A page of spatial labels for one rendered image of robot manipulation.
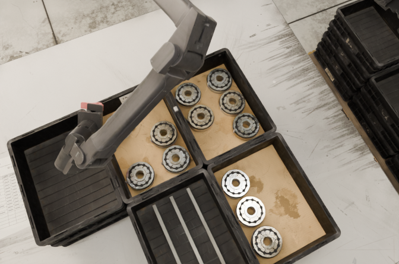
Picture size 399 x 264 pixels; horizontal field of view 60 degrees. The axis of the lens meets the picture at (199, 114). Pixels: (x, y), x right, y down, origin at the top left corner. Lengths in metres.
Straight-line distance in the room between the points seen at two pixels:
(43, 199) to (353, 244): 1.18
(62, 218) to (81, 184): 0.13
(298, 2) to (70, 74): 1.82
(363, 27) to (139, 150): 1.46
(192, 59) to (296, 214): 0.78
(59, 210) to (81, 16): 1.75
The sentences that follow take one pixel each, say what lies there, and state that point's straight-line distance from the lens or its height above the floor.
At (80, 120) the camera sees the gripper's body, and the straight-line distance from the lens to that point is 1.08.
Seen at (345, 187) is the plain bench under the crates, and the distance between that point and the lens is 1.55.
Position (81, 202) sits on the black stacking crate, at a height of 0.83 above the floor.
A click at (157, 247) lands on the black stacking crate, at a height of 0.83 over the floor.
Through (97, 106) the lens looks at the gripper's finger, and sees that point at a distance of 1.07.
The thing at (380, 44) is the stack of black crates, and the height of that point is 0.49.
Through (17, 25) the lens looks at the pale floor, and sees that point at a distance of 2.95.
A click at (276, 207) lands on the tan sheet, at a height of 0.83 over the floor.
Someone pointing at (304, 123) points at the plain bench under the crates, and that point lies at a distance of 1.57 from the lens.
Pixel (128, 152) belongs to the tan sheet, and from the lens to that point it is 1.36.
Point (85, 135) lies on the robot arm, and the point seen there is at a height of 1.22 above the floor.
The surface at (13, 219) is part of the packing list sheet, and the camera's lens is 1.59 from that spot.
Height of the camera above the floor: 2.11
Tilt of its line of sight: 68 degrees down
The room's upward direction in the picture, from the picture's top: straight up
